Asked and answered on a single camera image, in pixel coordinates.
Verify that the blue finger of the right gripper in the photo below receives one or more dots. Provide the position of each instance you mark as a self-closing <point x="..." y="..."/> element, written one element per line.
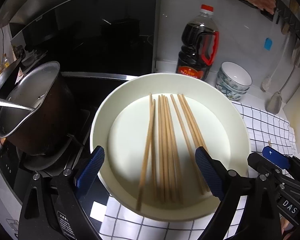
<point x="275" y="157"/>

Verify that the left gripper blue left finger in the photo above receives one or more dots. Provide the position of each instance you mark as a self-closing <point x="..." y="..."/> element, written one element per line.
<point x="89" y="171"/>

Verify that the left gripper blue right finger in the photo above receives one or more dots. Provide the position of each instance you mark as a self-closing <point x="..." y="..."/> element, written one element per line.
<point x="206" y="166"/>

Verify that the wooden chopstick five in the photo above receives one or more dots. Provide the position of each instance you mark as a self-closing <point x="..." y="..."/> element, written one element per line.
<point x="175" y="155"/>

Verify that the wooden chopstick eight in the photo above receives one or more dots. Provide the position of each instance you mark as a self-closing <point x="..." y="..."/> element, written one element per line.
<point x="195" y="125"/>

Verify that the wooden chopstick two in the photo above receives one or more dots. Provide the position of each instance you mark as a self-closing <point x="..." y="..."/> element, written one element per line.
<point x="161" y="164"/>

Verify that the wooden chopstick three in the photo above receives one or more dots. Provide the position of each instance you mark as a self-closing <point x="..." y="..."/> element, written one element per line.
<point x="164" y="149"/>

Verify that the wooden chopstick seven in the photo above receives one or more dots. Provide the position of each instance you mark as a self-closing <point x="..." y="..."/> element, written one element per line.
<point x="190" y="121"/>

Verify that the wooden chopstick four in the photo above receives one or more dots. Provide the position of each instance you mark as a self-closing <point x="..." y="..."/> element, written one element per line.
<point x="170" y="161"/>

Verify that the metal spatula hanging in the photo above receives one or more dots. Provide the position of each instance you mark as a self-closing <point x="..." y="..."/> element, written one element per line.
<point x="275" y="102"/>

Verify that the dark saucepan with steel rim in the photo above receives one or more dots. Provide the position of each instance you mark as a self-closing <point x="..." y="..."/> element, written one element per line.
<point x="32" y="116"/>

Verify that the large cream round bowl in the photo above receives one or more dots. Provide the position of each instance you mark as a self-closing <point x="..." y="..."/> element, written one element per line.
<point x="120" y="126"/>

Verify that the lower patterned rice bowl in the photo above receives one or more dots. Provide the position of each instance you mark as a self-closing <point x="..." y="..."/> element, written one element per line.
<point x="229" y="92"/>

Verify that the patterned rice bowl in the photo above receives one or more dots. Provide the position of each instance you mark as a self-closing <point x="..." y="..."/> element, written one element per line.
<point x="235" y="76"/>
<point x="229" y="92"/>

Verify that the top patterned rice bowl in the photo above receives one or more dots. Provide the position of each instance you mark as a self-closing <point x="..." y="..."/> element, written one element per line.
<point x="235" y="76"/>

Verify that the dark soy sauce bottle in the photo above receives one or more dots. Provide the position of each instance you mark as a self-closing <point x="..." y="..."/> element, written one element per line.
<point x="200" y="40"/>

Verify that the blue wall hook sticker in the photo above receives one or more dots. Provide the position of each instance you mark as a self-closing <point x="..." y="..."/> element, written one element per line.
<point x="268" y="43"/>

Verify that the black wall rail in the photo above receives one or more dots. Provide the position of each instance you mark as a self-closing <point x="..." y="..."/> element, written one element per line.
<point x="288" y="17"/>

